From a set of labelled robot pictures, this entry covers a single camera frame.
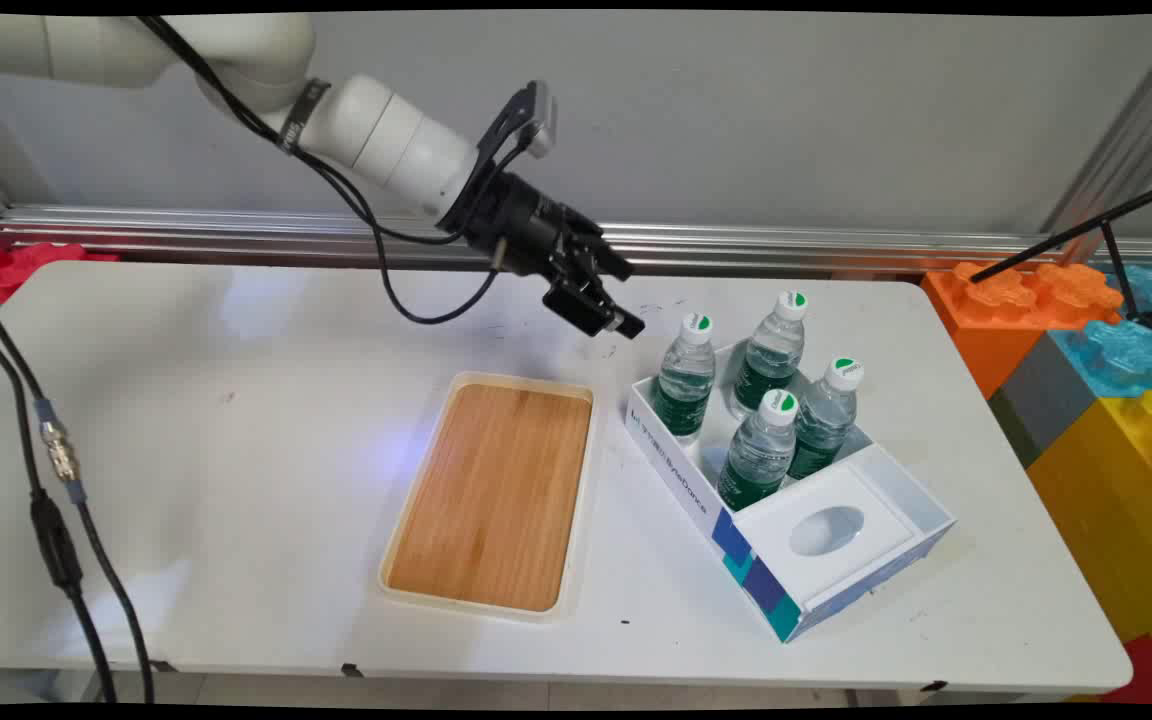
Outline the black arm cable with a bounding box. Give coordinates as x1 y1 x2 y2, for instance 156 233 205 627
136 14 529 327

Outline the orange giant building block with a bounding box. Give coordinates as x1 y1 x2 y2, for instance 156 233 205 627
921 261 1126 400

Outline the blue giant building block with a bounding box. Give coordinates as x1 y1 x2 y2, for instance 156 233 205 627
1048 264 1152 400

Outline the grey giant building block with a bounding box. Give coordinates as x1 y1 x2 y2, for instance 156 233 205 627
987 332 1098 470

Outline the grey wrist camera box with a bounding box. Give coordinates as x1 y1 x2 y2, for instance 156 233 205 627
511 80 560 161

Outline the yellow giant building block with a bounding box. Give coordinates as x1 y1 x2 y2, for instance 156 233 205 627
1025 389 1152 693

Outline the black cable with metal connector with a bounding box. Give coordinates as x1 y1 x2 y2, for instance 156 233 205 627
0 275 156 704

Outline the white cardboard box blue print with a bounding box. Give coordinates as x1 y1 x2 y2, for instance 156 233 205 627
625 338 958 644

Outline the red giant building block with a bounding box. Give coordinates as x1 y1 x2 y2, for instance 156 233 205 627
0 240 123 305

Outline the bamboo tray with cream rim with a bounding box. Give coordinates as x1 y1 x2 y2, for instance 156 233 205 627
377 371 597 623

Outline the black tripod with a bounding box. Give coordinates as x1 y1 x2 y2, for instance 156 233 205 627
970 174 1152 338

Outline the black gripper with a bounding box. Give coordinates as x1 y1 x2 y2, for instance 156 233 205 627
439 170 648 340

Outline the black cable with black plug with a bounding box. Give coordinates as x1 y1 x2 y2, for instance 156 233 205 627
0 315 119 704

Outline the aluminium rail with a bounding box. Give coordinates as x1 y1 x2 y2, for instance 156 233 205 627
0 204 1152 278

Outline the aluminium corner post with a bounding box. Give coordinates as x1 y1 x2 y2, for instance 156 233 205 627
1040 18 1152 241

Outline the water bottle green label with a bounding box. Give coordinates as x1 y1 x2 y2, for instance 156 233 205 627
787 356 866 481
716 389 800 512
649 312 716 439
733 290 810 414

